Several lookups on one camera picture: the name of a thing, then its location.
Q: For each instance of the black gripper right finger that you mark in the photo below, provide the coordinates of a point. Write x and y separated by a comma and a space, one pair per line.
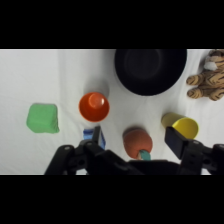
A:
176, 143

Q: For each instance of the black bowl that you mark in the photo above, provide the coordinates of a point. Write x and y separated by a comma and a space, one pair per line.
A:
150, 70

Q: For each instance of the blue block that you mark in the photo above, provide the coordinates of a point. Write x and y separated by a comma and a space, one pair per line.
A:
87, 135

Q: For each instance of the orange plush fruit teal stem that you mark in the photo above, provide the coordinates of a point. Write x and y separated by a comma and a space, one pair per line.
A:
136, 141

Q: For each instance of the yellow plastic cup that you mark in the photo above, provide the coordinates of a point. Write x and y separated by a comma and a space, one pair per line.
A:
181, 125

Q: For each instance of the red block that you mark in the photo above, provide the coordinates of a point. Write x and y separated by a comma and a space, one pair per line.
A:
94, 107

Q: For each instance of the green foam block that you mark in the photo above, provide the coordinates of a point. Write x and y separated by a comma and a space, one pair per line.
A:
43, 118

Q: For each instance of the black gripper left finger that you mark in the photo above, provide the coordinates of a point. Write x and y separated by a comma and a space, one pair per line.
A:
96, 138

